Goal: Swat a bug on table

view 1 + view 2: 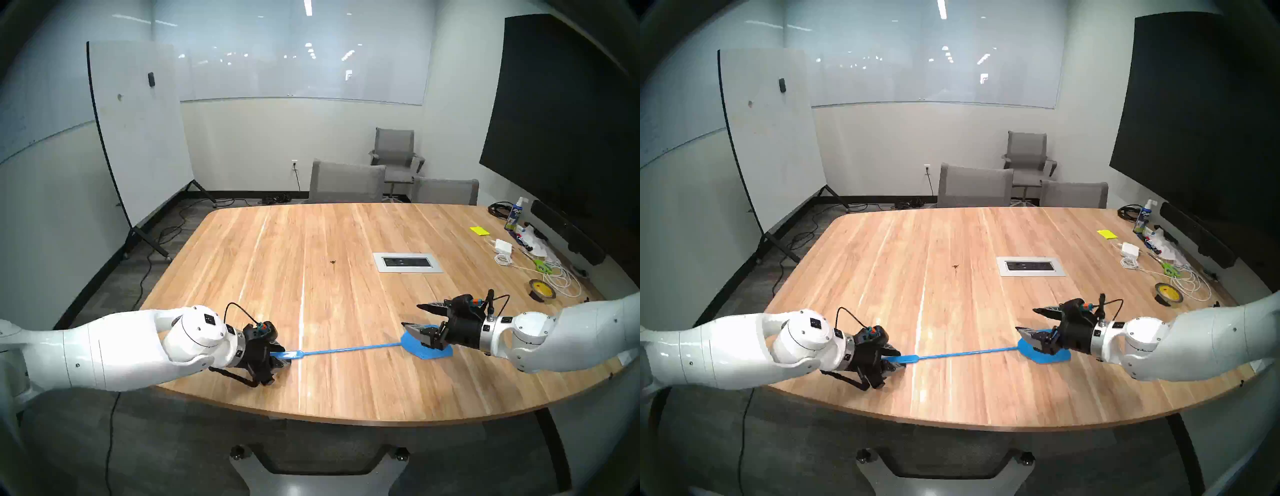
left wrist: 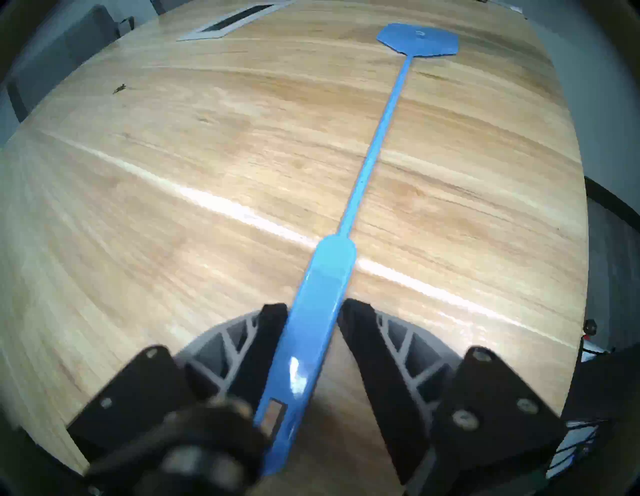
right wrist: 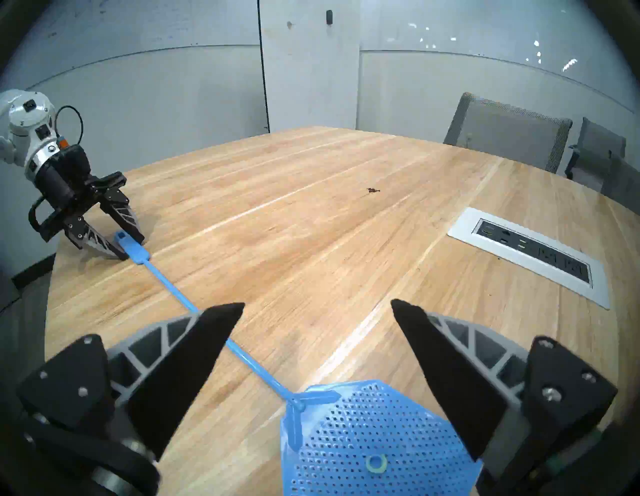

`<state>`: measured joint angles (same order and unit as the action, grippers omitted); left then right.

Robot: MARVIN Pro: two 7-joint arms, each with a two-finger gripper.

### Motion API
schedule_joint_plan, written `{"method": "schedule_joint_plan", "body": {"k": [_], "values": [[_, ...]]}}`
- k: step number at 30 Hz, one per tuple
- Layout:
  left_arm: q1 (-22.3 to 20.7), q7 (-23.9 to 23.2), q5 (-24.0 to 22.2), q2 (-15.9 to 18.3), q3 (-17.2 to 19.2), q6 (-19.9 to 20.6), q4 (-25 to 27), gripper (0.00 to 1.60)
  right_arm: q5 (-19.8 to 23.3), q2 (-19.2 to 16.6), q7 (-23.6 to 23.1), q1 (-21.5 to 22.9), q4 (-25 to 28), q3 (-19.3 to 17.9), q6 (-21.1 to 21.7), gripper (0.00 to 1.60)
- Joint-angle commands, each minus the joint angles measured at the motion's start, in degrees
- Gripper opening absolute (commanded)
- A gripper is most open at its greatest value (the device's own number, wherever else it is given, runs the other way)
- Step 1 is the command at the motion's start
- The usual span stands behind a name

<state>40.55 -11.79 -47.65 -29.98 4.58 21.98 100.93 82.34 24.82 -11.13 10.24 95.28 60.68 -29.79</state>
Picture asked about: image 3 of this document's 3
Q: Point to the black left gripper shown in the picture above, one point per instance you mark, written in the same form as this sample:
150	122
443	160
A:
65	180

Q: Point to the mobile whiteboard on black stand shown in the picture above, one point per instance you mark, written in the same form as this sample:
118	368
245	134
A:
310	75

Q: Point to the large glass wall whiteboard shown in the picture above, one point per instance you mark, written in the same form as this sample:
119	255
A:
475	30

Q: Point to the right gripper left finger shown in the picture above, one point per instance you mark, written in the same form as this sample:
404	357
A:
170	370

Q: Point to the silver table power outlet box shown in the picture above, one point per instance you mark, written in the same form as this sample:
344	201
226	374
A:
530	255

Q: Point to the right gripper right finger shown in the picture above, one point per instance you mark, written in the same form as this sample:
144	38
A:
560	400

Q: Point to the grey mesh office chair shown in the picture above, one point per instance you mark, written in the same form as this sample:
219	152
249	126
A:
505	132
622	187

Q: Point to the grey office chair with armrests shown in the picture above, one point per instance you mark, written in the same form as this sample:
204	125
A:
600	137

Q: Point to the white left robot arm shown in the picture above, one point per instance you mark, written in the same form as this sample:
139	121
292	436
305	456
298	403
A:
25	115

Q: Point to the blue plastic fly swatter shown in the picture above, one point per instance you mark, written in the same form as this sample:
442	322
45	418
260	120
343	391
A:
380	440

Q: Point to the glass wall board with handwriting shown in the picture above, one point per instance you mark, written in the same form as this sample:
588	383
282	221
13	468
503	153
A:
150	30

